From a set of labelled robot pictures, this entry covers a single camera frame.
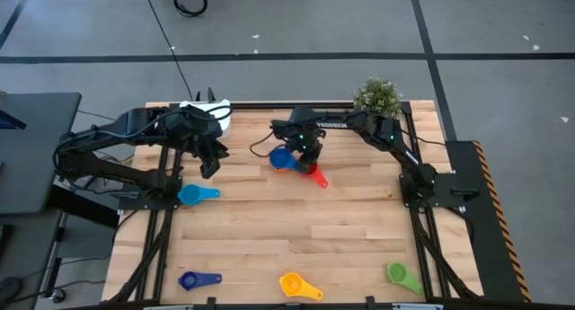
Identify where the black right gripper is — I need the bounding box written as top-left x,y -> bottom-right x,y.
271,120 -> 325,175

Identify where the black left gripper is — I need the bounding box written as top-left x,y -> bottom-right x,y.
172,103 -> 231,180

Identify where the red measuring cup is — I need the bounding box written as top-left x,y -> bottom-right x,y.
299,162 -> 330,189

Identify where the blue measuring cup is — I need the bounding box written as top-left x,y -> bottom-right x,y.
268,146 -> 298,172

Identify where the white plastic basket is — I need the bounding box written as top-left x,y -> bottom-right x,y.
178,98 -> 233,140

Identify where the cyan measuring cup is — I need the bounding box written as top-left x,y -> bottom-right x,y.
177,183 -> 222,208

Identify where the navy measuring cup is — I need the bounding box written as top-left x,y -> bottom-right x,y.
177,270 -> 224,292

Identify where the yellow measuring cup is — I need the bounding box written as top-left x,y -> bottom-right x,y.
279,272 -> 324,302

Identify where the green measuring cup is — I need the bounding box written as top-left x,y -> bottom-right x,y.
386,261 -> 424,296

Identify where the potted plant striped pot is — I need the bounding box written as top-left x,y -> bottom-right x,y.
352,76 -> 404,120

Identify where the large black desk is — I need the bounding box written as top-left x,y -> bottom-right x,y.
0,92 -> 83,216

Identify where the black platform hazard stripe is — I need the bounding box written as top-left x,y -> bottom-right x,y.
444,140 -> 532,303

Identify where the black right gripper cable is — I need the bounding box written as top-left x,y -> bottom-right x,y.
249,129 -> 282,159

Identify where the black aluminium table frame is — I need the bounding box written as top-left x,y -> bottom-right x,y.
107,101 -> 482,310

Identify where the long black floor cable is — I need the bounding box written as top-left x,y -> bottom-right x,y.
142,0 -> 195,101

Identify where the coiled black floor cable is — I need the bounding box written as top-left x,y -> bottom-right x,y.
172,0 -> 209,18

